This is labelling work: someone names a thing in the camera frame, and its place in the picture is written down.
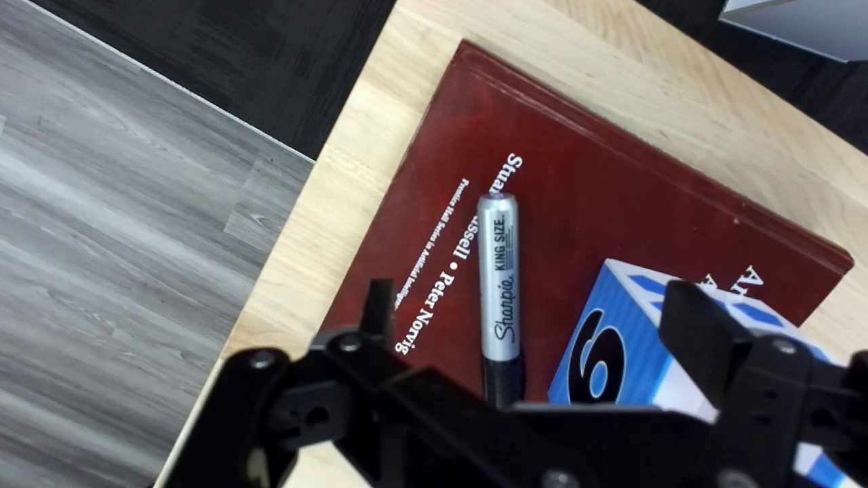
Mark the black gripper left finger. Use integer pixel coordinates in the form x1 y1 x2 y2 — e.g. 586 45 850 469
160 278 510 488

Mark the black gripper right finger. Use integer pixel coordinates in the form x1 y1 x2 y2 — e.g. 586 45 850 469
662 279 868 488

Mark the silver black marker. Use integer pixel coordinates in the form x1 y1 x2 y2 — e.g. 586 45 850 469
475 190 530 412

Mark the blue white number box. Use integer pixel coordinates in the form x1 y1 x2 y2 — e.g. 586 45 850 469
546 259 868 488

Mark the dark red hardcover book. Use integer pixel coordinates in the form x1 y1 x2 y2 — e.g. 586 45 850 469
323 38 858 408

